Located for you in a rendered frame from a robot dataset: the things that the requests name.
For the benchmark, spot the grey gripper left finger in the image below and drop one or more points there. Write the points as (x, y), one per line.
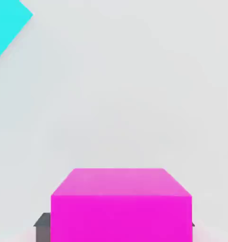
(43, 228)

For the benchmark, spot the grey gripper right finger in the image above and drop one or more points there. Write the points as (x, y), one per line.
(192, 224)

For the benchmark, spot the large cyan box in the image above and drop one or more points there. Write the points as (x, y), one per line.
(6, 24)

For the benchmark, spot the small magenta cube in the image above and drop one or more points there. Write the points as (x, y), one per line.
(121, 217)

